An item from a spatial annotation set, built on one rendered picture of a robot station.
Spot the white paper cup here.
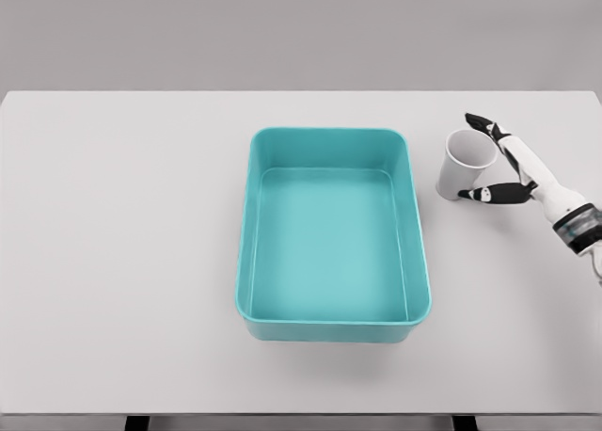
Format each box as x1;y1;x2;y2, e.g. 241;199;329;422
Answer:
436;128;499;200

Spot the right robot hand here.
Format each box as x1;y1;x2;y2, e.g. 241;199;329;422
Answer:
457;112;561;212

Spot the teal plastic basket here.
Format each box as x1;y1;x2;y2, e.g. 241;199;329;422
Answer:
233;126;433;344

